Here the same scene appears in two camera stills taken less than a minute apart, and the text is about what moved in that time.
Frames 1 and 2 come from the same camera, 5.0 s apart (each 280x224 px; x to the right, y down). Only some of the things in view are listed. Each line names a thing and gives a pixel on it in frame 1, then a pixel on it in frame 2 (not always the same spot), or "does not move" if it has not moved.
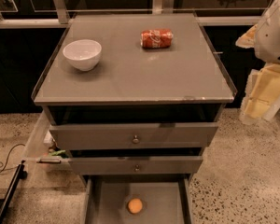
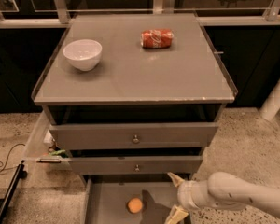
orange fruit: [134, 205] does not move
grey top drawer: [137, 135] does not move
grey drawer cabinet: [134, 100] does not move
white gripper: [274, 37] -> [184, 194]
